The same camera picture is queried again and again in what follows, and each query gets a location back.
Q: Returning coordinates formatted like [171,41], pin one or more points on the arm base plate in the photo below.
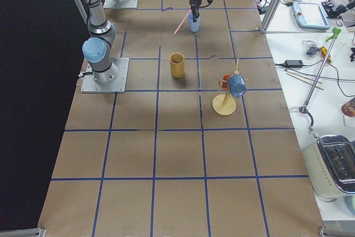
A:
[120,4]
[111,81]

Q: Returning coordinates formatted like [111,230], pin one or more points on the blue teach pendant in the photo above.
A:
[310,16]

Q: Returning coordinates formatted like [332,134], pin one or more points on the black power adapter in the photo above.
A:
[294,63]

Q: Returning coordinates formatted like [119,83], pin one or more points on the light blue plastic cup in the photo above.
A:
[194,23]

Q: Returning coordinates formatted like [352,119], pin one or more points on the red orange mug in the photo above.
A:
[223,82]

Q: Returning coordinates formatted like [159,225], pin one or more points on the green tipped grabber stick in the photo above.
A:
[335,33]

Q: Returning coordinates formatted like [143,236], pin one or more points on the pink chopstick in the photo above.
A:
[182,22]

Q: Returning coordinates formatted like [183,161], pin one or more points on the bamboo chopstick holder cup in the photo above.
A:
[177,67]

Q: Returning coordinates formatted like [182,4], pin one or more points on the silver toaster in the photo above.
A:
[329,160]

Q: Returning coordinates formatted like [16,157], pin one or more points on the wooden chopstick on desk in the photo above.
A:
[303,80]

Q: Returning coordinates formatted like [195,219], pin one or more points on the wooden mug tree stand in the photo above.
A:
[224,104]

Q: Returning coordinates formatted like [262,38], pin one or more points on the blue mug on stand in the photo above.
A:
[236,85]

